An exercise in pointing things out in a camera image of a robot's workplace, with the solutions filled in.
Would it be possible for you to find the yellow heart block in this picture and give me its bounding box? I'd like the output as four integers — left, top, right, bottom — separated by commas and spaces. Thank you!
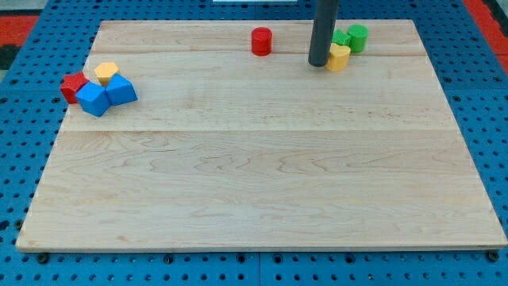
325, 43, 351, 72

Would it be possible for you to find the light wooden board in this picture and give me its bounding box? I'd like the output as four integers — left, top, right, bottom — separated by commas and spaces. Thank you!
17, 20, 507, 253

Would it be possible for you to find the red cylinder block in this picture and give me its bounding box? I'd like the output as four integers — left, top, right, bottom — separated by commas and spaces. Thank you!
251, 27, 273, 56

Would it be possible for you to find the blue cube block right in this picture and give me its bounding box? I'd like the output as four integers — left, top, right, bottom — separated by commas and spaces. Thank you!
106, 73, 137, 106

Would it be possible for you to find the blue cube block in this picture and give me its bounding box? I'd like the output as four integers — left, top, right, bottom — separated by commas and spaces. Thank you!
76, 82, 111, 117
106, 73, 137, 106

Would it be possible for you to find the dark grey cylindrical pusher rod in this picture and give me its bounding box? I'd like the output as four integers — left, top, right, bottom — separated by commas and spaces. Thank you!
308, 0, 340, 67

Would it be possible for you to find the green cylinder block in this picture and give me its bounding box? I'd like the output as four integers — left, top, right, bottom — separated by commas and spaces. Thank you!
348, 24, 369, 53

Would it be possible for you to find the yellow hexagon block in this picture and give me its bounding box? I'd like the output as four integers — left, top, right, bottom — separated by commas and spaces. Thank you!
94, 62, 120, 87

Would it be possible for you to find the blue cube block left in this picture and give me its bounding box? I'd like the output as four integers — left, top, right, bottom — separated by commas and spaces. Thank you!
76, 82, 111, 117

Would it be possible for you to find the red star block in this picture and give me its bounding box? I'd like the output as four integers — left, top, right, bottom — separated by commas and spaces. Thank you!
60, 71, 89, 104

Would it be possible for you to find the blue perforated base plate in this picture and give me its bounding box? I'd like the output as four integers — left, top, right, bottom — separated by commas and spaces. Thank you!
1, 0, 507, 285

